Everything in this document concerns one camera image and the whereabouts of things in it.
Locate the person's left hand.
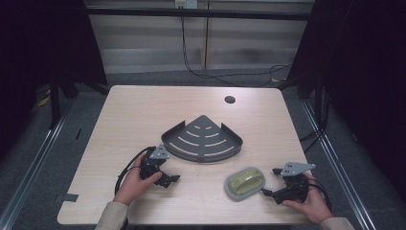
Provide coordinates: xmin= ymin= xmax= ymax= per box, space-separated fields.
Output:
xmin=113 ymin=153 xmax=163 ymax=207

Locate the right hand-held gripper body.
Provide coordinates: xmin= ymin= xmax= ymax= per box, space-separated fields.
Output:
xmin=272 ymin=161 xmax=317 ymax=205

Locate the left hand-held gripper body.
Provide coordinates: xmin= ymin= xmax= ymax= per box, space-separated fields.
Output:
xmin=139 ymin=143 xmax=171 ymax=180

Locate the yellow-green soap bar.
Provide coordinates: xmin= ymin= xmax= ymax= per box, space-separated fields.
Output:
xmin=229 ymin=169 xmax=263 ymax=196

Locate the black floor cable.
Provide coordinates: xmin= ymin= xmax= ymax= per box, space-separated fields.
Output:
xmin=299 ymin=85 xmax=329 ymax=153

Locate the black curtain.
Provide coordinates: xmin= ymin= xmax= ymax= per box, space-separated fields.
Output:
xmin=0 ymin=0 xmax=108 ymax=161
xmin=283 ymin=0 xmax=406 ymax=202

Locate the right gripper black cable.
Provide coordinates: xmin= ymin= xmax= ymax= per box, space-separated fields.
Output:
xmin=306 ymin=177 xmax=333 ymax=212

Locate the black wall cable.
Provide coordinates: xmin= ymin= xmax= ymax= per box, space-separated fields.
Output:
xmin=180 ymin=15 xmax=292 ymax=88

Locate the metal floor rail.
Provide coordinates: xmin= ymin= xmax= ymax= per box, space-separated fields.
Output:
xmin=301 ymin=100 xmax=377 ymax=230
xmin=0 ymin=99 xmax=75 ymax=230

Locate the person's right hand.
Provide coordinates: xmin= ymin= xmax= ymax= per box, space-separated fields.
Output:
xmin=282 ymin=172 xmax=333 ymax=225

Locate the dark grey corner shelf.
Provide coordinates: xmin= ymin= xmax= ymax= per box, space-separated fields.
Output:
xmin=161 ymin=114 xmax=244 ymax=163

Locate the yellow floor tape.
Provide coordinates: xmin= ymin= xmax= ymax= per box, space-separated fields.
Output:
xmin=36 ymin=95 xmax=52 ymax=107

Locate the white wall outlet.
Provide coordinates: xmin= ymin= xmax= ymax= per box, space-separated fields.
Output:
xmin=174 ymin=0 xmax=199 ymax=10

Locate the black horizontal frame bar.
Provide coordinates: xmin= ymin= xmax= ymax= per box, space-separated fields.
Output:
xmin=85 ymin=7 xmax=314 ymax=22

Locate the grey floor tape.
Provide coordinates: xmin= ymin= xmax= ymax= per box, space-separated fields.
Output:
xmin=55 ymin=193 xmax=79 ymax=204

